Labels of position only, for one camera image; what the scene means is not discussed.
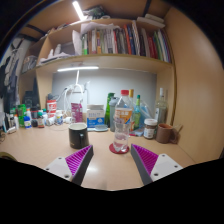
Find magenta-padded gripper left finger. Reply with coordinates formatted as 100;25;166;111
43;144;95;187

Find white under-shelf light strip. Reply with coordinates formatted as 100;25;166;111
57;65;100;73

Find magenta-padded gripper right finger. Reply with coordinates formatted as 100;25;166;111
130;143;184;187

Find black appliance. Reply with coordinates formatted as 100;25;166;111
22;78;39;109

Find clear red-capped drink bottle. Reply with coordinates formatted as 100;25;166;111
112;89;134;153

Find black mug white inside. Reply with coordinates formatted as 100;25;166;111
68;122;90;150

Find white wall outlet with cables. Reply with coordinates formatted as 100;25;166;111
63;83;91;95

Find brown jar white lid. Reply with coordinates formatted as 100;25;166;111
143;118;158;140

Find clear glass bottle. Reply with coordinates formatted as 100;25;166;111
154;87;169;125

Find green glass bottle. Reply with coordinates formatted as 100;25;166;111
104;92;116;128

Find brown mug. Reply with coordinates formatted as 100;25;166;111
155;123;183;145

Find pink pouch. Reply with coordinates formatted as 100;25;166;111
70;102;84;124

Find green-capped plastic bottle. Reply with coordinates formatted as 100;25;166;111
132;94;142;131

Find hanging clothes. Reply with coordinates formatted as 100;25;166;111
0;39;23;114

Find yellow-capped bottle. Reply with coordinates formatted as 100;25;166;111
128;88;136;111

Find blue and white jar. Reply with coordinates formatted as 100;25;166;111
23;115;33;130

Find blue and white carton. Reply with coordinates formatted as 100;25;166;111
86;104;106;129

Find white slim desk lamp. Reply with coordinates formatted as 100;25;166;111
73;69;84;101

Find dark brown green-capped bottle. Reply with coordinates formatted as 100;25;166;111
36;111;46;129

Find white ceiling light tube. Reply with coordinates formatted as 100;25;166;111
72;0;86;22

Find flat round red coaster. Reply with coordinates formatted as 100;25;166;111
108;142;130;155

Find red and white canister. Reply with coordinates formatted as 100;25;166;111
46;99;58;118

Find green plastic container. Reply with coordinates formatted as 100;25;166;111
16;103;28;128

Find white blue-label bottle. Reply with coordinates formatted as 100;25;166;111
54;110;64;126

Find white orange-capped bottle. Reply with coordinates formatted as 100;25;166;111
13;114;20;130

